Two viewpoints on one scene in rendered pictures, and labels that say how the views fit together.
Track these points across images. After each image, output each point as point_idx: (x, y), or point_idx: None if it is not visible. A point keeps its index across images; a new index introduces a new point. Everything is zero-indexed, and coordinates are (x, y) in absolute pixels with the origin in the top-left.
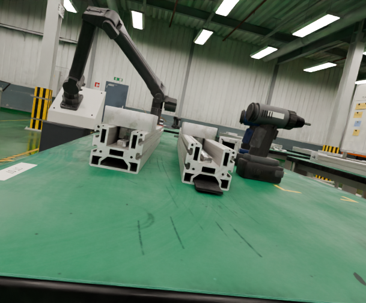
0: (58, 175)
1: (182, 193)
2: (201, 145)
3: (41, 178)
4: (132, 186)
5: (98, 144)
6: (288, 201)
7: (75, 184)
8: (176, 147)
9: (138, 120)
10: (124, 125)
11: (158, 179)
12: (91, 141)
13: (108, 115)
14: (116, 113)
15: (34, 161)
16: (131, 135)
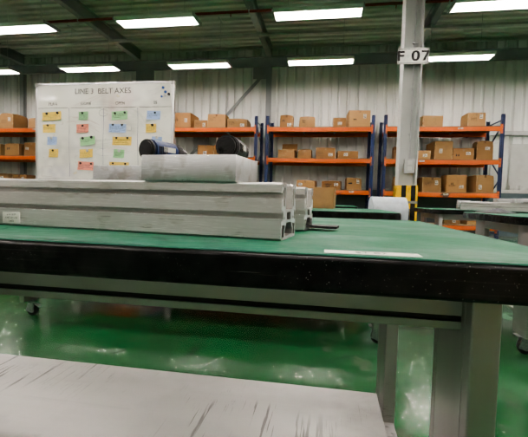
0: (361, 246)
1: (349, 233)
2: (307, 188)
3: (383, 249)
4: (351, 238)
5: (283, 210)
6: (316, 224)
7: (384, 244)
8: None
9: (251, 171)
10: (246, 179)
11: (305, 233)
12: (18, 234)
13: (237, 168)
14: (242, 164)
15: (304, 250)
16: (292, 190)
